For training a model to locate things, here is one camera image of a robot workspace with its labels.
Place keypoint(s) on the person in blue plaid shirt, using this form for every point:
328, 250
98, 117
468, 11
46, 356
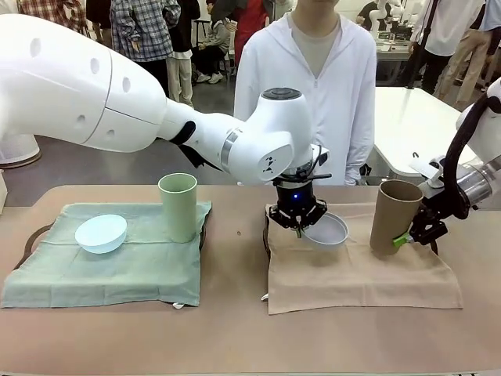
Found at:
141, 35

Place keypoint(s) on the white round pedestal base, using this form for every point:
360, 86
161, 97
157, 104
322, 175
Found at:
17, 150

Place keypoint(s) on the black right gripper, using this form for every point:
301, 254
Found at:
430, 223

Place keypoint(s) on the person in red apron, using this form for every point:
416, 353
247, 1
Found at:
246, 15

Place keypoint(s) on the person in white hoodie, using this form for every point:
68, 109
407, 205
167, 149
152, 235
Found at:
336, 90

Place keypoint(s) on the white grey bowl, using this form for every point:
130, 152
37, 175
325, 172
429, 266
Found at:
329, 235

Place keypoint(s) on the person in red plaid shirt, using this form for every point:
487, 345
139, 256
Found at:
80, 9

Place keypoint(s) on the person in white trousers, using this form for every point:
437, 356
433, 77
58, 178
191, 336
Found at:
182, 78

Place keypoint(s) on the white side table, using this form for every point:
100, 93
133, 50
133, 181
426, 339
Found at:
411, 117

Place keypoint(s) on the black bar stool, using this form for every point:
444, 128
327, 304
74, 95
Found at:
200, 43

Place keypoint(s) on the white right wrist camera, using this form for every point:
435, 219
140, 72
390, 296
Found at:
428, 170

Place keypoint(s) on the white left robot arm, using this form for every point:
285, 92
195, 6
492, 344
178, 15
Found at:
117, 98

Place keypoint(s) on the tall pale green cup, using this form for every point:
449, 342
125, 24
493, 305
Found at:
180, 215

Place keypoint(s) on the seated person in grey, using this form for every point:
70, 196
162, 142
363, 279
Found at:
213, 47

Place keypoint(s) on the light blue bowl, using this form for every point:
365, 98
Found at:
102, 237

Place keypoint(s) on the beige cloth mat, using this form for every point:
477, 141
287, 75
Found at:
352, 282

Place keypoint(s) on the person in khaki trousers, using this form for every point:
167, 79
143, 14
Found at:
458, 47

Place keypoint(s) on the tall brown cup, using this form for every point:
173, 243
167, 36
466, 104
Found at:
391, 223

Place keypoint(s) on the pale green cloth mat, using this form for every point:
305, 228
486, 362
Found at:
117, 274

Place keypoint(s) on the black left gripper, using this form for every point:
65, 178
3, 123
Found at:
295, 199

